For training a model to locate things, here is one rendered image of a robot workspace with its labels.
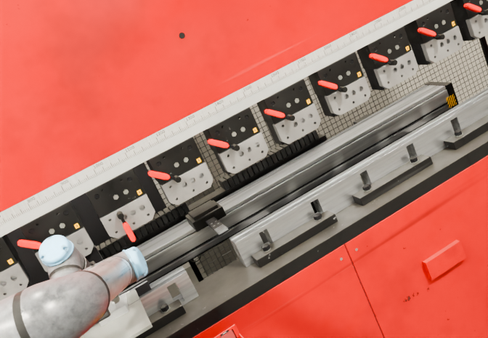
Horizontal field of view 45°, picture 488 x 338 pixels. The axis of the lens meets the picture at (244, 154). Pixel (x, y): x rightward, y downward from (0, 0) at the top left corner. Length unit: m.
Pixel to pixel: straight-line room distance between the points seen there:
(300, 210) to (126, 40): 0.77
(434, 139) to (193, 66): 0.91
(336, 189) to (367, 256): 0.24
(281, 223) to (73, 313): 1.06
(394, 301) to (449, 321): 0.25
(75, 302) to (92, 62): 0.86
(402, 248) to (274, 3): 0.89
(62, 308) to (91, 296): 0.06
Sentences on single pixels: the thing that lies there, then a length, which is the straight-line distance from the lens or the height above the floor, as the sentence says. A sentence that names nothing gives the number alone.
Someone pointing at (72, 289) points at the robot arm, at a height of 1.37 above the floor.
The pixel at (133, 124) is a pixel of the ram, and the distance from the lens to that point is 1.72.
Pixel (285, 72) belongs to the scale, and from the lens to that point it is 1.85.
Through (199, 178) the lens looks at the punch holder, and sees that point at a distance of 1.78.
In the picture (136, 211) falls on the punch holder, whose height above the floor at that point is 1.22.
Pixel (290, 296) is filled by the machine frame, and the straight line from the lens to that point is 1.87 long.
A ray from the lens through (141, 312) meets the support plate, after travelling 1.70.
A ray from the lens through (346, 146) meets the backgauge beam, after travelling 2.28.
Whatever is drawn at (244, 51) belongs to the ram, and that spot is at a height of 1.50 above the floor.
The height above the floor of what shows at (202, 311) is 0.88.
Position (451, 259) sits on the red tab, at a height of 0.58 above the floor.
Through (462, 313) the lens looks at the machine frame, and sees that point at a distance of 2.27.
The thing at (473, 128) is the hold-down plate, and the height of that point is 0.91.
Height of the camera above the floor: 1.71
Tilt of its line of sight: 16 degrees down
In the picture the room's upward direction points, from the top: 25 degrees counter-clockwise
